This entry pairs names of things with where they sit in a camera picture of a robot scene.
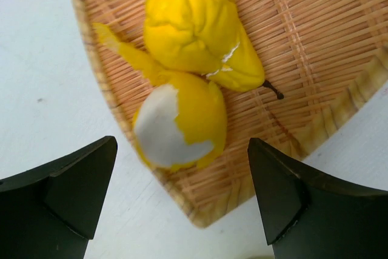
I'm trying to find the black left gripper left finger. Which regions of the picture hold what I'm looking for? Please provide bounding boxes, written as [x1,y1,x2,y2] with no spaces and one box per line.
[1,136,118,258]

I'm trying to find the yellow peeled fake lemon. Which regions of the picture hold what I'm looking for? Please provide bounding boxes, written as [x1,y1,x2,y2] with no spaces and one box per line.
[92,22,227,172]

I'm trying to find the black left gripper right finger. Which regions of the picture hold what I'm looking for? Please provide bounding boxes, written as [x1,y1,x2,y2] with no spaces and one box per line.
[247,138,387,258]

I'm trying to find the yellow fake pear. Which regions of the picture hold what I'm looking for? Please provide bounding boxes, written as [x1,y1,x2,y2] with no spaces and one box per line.
[143,0,284,99]

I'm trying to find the woven bamboo fruit bowl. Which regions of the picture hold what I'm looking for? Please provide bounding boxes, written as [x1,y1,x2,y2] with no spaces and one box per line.
[72,0,387,228]

